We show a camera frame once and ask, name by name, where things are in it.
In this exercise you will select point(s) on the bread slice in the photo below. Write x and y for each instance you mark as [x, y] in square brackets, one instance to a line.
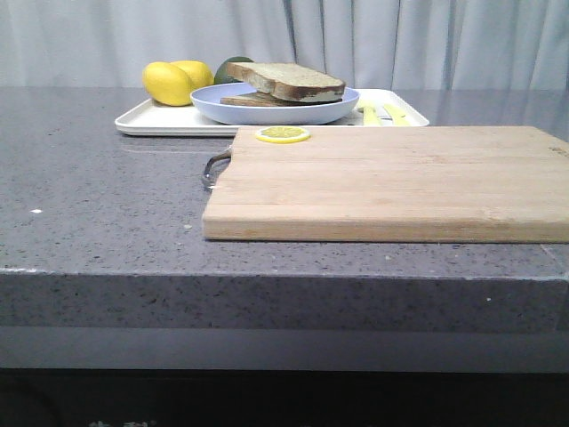
[259, 99]
[288, 81]

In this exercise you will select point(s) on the light blue plate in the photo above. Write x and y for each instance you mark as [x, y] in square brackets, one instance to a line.
[207, 101]

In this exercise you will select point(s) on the white serving tray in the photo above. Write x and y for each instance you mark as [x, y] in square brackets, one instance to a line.
[152, 119]

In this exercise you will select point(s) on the lemon slice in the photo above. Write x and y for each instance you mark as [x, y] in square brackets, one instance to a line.
[282, 134]

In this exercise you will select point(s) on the yellow plastic fork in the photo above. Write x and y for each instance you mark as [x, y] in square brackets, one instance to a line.
[370, 117]

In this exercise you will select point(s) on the yellow plastic knife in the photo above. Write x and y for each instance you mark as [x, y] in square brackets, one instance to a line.
[397, 115]

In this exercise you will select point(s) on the green lime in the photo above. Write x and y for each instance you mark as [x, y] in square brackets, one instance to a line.
[222, 77]

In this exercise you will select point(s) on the wooden cutting board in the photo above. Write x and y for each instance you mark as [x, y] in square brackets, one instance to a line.
[455, 184]

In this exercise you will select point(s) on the rear yellow lemon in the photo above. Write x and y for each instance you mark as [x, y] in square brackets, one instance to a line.
[198, 72]

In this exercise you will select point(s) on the yellow lemon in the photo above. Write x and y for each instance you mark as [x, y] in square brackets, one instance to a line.
[198, 72]
[167, 84]

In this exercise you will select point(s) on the front yellow lemon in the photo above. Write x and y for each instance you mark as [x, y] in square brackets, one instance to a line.
[167, 84]

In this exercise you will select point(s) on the white curtain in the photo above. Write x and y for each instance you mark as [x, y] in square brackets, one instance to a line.
[459, 45]

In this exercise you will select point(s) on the metal cutting board handle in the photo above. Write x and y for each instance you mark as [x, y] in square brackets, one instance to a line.
[214, 167]

